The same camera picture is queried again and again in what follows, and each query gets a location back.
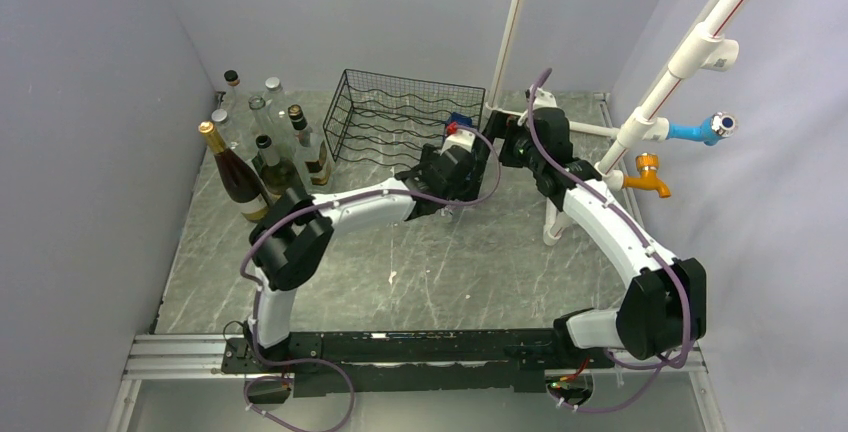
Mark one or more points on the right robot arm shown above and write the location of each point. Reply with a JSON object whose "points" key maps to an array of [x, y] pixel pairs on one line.
{"points": [[663, 312]]}

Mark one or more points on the dark wine bottle gold cap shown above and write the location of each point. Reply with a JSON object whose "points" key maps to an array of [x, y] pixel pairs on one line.
{"points": [[241, 183]]}

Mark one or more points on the clear bottle silver cap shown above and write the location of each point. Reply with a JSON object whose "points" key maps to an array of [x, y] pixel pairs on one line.
{"points": [[276, 101]]}

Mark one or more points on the bottle black gold cap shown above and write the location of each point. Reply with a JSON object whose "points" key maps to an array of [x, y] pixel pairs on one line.
{"points": [[312, 152]]}

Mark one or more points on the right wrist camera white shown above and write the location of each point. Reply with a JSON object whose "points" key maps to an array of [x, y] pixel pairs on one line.
{"points": [[541, 99]]}

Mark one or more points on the white pvc pipe frame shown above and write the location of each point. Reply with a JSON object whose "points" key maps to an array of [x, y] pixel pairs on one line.
{"points": [[741, 192]]}

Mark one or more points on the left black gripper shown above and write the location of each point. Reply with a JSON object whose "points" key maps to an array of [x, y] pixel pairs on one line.
{"points": [[469, 190]]}

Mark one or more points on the clear bottle blue medallion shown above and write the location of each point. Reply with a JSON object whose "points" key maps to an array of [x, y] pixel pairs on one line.
{"points": [[237, 102]]}

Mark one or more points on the black wire wine rack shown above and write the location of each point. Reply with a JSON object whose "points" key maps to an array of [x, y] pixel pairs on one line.
{"points": [[378, 125]]}

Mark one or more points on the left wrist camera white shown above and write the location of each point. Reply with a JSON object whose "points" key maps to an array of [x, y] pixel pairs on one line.
{"points": [[457, 136]]}

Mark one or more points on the clear bottle dark neck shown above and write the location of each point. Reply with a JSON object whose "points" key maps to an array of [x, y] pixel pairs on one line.
{"points": [[235, 137]]}

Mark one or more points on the blue tinted clear bottle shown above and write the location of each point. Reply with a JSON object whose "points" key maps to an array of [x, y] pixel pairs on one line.
{"points": [[262, 111]]}

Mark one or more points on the orange faucet tap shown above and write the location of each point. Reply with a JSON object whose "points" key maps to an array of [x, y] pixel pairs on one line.
{"points": [[648, 166]]}

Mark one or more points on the blue square dash bottle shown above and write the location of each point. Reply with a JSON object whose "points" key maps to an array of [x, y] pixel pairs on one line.
{"points": [[457, 119]]}

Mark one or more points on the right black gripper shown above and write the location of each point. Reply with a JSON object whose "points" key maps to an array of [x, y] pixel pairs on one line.
{"points": [[500, 125]]}

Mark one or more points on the blue faucet tap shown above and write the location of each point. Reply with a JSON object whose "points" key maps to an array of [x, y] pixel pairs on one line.
{"points": [[712, 130]]}

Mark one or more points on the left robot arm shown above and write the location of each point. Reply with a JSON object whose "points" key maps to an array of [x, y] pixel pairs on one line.
{"points": [[289, 243]]}

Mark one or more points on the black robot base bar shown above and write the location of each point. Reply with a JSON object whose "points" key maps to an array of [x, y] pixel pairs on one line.
{"points": [[320, 363]]}

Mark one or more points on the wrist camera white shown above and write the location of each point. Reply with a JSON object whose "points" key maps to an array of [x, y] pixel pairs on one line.
{"points": [[541, 99], [457, 136]]}

